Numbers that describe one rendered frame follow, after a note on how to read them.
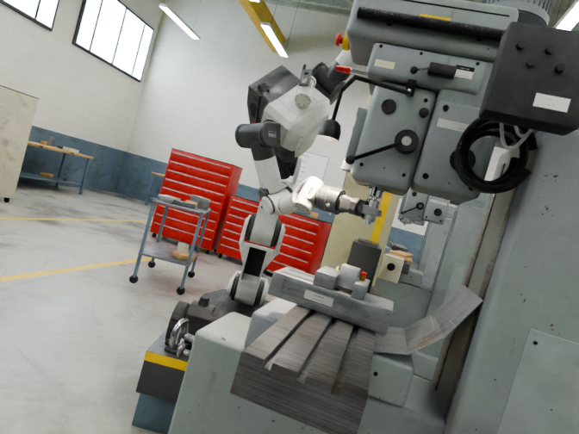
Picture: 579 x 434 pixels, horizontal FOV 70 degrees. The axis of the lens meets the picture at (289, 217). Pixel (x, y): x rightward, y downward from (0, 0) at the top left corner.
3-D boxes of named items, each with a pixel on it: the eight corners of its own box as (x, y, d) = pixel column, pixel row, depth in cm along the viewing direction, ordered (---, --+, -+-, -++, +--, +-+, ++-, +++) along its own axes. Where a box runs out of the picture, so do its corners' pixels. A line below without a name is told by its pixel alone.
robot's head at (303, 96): (292, 108, 163) (295, 91, 155) (297, 89, 168) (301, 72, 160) (308, 112, 163) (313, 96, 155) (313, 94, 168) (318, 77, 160)
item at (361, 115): (340, 168, 137) (358, 107, 136) (342, 170, 141) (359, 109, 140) (352, 171, 136) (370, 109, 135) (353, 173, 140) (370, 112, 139)
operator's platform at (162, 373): (171, 364, 259) (188, 303, 257) (276, 393, 261) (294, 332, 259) (122, 437, 181) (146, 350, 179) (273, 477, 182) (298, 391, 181)
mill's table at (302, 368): (228, 393, 74) (239, 350, 74) (327, 289, 195) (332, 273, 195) (353, 444, 69) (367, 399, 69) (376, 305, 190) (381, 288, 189)
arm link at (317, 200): (333, 182, 141) (304, 174, 147) (319, 207, 138) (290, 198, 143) (339, 200, 151) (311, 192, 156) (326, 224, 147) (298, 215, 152)
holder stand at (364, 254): (339, 285, 168) (353, 238, 167) (344, 277, 190) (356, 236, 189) (369, 294, 166) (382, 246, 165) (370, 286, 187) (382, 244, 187)
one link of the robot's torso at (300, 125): (232, 141, 192) (235, 84, 161) (283, 106, 207) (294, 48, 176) (278, 182, 186) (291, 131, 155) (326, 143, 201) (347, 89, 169)
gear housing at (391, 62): (364, 71, 126) (374, 40, 125) (369, 96, 149) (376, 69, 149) (480, 95, 118) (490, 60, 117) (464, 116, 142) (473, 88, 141)
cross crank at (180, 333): (156, 350, 147) (164, 318, 147) (173, 340, 159) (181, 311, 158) (196, 365, 143) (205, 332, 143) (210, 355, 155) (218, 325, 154)
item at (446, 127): (412, 182, 122) (438, 96, 120) (408, 189, 145) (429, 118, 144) (479, 200, 117) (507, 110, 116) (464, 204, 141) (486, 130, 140)
